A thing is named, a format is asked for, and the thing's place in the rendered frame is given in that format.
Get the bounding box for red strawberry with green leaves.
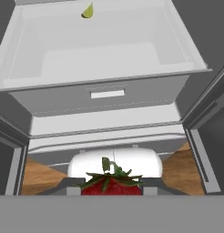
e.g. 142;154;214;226
75;157;146;197

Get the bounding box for white rounded block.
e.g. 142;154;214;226
67;147;165;180

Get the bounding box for green lime wedge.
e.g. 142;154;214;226
80;2;96;20

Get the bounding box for grey fridge door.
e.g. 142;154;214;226
180;60;224;196
0;111;30;197

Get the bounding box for white fridge drawer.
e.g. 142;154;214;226
0;0;214;118

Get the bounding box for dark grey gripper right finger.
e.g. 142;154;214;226
140;177;190;197

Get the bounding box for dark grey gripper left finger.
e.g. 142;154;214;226
37;177;85;197

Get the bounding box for white drawer handle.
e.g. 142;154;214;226
89;88;127;100

